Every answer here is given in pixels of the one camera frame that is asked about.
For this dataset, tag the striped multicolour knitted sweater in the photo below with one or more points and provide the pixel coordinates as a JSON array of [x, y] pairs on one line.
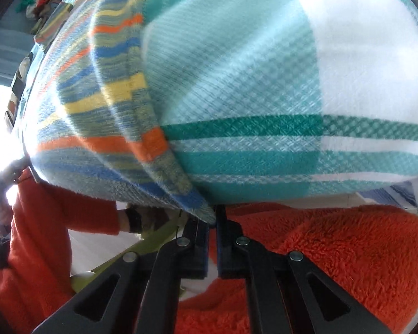
[[90, 124]]

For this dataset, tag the lime green frame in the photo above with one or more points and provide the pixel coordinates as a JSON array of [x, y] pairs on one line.
[[94, 253]]

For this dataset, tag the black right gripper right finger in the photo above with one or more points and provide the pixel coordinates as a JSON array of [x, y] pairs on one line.
[[287, 293]]

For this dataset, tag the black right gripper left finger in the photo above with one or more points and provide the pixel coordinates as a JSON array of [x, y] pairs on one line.
[[137, 294]]

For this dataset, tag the person's left hand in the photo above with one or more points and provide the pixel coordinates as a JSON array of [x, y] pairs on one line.
[[145, 220]]

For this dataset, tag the blue curtain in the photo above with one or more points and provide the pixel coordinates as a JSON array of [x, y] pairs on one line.
[[16, 41]]

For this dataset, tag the teal white plaid blanket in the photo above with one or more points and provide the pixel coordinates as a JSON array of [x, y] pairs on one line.
[[267, 100]]

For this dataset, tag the pile of colourful clothes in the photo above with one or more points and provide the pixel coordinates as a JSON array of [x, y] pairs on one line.
[[36, 12]]

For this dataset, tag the orange fleece jacket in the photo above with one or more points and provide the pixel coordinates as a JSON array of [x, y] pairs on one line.
[[371, 251]]

